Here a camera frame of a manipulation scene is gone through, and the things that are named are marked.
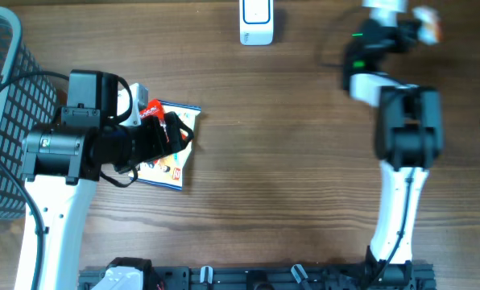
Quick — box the dark grey mesh basket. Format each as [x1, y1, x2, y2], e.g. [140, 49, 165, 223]
[0, 7, 59, 220]

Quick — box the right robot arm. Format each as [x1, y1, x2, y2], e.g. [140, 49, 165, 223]
[341, 19, 444, 289]

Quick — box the black left camera cable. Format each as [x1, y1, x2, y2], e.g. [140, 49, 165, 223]
[0, 70, 70, 290]

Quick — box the red snack bag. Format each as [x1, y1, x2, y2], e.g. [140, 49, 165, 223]
[139, 99, 170, 156]

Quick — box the orange tissue pack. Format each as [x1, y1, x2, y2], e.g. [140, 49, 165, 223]
[412, 6, 441, 45]

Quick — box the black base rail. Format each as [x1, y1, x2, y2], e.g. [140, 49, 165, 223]
[77, 263, 437, 290]

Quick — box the white barcode scanner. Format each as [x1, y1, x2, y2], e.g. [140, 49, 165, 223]
[238, 0, 275, 46]

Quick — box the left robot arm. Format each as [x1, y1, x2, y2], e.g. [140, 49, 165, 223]
[14, 70, 194, 289]

